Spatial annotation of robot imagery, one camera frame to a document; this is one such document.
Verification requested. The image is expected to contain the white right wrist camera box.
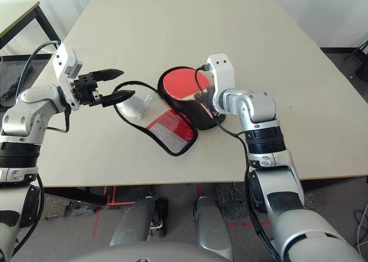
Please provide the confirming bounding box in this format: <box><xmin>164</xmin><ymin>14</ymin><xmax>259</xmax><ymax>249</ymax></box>
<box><xmin>206</xmin><ymin>53</ymin><xmax>235</xmax><ymax>113</ymax></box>

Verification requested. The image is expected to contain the black foam floor tile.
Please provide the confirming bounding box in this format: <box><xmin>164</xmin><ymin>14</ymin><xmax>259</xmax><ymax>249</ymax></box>
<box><xmin>0</xmin><ymin>62</ymin><xmax>34</xmax><ymax>101</ymax></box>

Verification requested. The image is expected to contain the black-framed side table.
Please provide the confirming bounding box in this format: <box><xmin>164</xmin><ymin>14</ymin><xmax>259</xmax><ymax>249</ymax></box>
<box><xmin>0</xmin><ymin>1</ymin><xmax>63</xmax><ymax>57</ymax></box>

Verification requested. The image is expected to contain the red ping-pong paddle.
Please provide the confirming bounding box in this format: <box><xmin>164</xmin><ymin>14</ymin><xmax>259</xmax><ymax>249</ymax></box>
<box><xmin>163</xmin><ymin>68</ymin><xmax>218</xmax><ymax>118</ymax></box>

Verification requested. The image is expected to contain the grey robot left leg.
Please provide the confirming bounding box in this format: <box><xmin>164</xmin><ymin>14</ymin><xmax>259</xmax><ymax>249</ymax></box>
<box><xmin>110</xmin><ymin>197</ymin><xmax>167</xmax><ymax>247</ymax></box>

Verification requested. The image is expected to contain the red black paddle case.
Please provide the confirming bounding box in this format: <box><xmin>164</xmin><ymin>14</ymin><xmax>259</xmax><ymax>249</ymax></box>
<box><xmin>114</xmin><ymin>65</ymin><xmax>227</xmax><ymax>157</ymax></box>

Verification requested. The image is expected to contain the grey robot right leg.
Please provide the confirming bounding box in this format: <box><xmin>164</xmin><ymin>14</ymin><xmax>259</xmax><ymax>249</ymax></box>
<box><xmin>194</xmin><ymin>196</ymin><xmax>233</xmax><ymax>260</ymax></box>

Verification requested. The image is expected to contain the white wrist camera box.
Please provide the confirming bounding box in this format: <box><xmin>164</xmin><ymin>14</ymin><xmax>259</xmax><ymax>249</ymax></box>
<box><xmin>206</xmin><ymin>53</ymin><xmax>235</xmax><ymax>113</ymax></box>
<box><xmin>53</xmin><ymin>42</ymin><xmax>84</xmax><ymax>112</ymax></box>

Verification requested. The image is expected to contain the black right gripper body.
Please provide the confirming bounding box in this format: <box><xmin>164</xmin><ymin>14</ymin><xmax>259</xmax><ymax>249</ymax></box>
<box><xmin>200</xmin><ymin>85</ymin><xmax>221</xmax><ymax>120</ymax></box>

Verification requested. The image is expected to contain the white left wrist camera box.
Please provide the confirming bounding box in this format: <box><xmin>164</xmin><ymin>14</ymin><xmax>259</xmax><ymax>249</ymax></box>
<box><xmin>53</xmin><ymin>42</ymin><xmax>84</xmax><ymax>112</ymax></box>

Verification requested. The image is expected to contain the grey robot torso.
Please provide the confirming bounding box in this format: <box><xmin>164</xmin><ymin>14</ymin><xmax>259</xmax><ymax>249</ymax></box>
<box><xmin>66</xmin><ymin>243</ymin><xmax>231</xmax><ymax>262</ymax></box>

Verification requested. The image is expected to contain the loose floor cable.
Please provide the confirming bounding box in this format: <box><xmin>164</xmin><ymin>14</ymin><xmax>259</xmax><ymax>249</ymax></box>
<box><xmin>352</xmin><ymin>209</ymin><xmax>368</xmax><ymax>254</ymax></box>

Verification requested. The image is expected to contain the grey speckled floor mat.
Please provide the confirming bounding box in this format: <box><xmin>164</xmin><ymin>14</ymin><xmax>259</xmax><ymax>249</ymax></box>
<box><xmin>43</xmin><ymin>195</ymin><xmax>98</xmax><ymax>217</ymax></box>

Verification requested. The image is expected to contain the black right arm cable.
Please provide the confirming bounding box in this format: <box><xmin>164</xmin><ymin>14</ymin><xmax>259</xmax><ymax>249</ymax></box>
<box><xmin>194</xmin><ymin>63</ymin><xmax>284</xmax><ymax>262</ymax></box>

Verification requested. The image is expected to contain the dark speckled floor mat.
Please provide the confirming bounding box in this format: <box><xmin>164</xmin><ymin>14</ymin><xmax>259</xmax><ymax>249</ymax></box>
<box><xmin>215</xmin><ymin>183</ymin><xmax>317</xmax><ymax>225</ymax></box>

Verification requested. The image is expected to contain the black bag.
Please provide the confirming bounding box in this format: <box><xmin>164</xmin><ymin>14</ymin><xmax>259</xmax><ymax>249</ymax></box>
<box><xmin>355</xmin><ymin>59</ymin><xmax>368</xmax><ymax>83</ymax></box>

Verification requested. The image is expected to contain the black tripod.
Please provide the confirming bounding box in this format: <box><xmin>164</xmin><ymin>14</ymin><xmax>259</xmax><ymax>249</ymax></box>
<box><xmin>343</xmin><ymin>36</ymin><xmax>368</xmax><ymax>61</ymax></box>

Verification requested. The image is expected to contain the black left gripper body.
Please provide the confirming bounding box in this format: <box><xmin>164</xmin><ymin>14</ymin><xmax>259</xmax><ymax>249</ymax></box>
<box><xmin>68</xmin><ymin>80</ymin><xmax>97</xmax><ymax>107</ymax></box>

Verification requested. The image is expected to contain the grey robot leg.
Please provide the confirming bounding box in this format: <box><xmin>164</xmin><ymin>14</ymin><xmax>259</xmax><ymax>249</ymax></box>
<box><xmin>194</xmin><ymin>196</ymin><xmax>233</xmax><ymax>260</ymax></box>
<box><xmin>110</xmin><ymin>197</ymin><xmax>167</xmax><ymax>247</ymax></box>

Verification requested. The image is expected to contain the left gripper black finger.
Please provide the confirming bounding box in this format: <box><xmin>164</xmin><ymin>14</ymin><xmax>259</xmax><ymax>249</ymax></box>
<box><xmin>78</xmin><ymin>68</ymin><xmax>125</xmax><ymax>88</ymax></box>
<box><xmin>91</xmin><ymin>89</ymin><xmax>136</xmax><ymax>108</ymax></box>

